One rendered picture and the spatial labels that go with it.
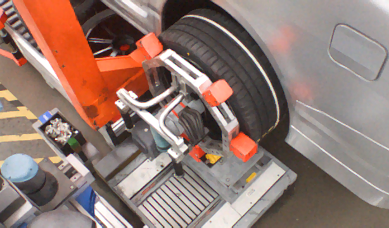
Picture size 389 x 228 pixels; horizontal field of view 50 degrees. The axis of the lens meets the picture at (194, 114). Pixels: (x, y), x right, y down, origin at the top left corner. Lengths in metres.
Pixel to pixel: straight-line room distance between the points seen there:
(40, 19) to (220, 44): 0.69
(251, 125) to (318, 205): 1.04
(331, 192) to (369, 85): 1.41
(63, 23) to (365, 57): 1.13
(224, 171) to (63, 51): 1.12
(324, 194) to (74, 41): 1.66
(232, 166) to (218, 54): 0.94
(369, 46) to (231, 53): 0.60
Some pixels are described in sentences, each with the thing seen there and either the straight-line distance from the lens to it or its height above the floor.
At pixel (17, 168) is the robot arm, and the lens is 1.70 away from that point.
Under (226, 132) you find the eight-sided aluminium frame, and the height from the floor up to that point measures 0.96.
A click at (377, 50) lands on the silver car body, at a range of 1.23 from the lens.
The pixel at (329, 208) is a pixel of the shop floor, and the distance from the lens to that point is 2.62.
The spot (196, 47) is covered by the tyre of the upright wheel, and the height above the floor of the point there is 1.18.
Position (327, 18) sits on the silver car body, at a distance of 1.26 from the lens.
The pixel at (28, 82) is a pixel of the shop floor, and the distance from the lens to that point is 3.40.
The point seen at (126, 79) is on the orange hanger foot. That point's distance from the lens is 2.23.
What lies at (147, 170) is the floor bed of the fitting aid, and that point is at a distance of 2.62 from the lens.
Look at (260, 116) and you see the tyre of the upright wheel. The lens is 1.71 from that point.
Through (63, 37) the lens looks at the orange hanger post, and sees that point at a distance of 1.81.
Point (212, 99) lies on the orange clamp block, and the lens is 1.57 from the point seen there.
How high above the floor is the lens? 2.40
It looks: 57 degrees down
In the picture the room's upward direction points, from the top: 9 degrees counter-clockwise
